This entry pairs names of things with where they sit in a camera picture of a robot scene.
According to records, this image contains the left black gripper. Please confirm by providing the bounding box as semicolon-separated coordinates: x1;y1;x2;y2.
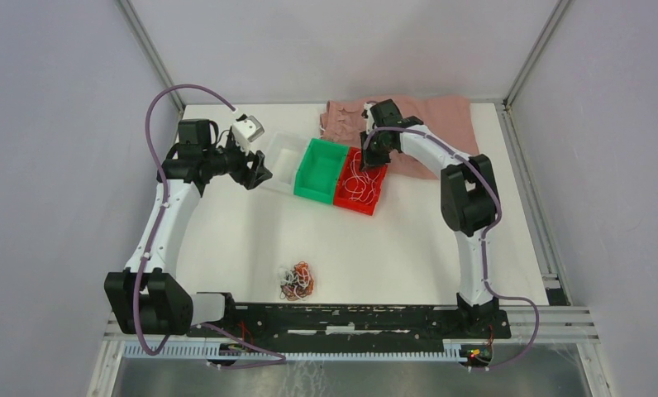
203;132;272;190

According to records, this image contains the white cable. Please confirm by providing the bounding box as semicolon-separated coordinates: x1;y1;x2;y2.
342;151;384;203

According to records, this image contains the cable bundle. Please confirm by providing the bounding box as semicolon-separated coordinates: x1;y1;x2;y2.
277;261;317;303

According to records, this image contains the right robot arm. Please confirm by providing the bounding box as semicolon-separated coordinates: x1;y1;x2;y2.
360;99;501;337

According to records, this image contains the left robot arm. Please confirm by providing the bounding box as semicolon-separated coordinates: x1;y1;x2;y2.
104;115;273;335

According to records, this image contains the clear plastic bin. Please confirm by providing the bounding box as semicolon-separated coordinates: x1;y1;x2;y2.
260;132;310;195

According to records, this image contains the red plastic bin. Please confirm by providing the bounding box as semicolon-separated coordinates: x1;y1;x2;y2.
332;147;388;216

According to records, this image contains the green plastic bin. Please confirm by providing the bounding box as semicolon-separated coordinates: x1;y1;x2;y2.
293;138;350;204

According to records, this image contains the pink cloth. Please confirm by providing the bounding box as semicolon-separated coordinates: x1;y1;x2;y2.
319;94;479;155

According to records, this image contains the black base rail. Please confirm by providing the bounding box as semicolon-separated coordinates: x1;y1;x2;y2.
214;303;512;353

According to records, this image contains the white slotted cable duct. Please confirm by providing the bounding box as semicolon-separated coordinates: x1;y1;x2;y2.
122;340;464;363

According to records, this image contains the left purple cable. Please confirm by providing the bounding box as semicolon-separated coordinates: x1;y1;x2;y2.
131;84;286;371

